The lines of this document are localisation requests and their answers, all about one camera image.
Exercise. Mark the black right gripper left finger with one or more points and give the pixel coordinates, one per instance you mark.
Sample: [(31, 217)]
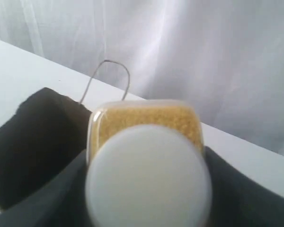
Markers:
[(60, 203)]

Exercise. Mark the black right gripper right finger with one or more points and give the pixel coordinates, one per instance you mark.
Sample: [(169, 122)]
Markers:
[(239, 201)]

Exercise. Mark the yellow millet plastic bottle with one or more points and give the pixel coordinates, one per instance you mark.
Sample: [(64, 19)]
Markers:
[(146, 166)]

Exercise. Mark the large brown paper bag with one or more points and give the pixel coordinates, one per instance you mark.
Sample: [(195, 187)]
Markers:
[(47, 131)]

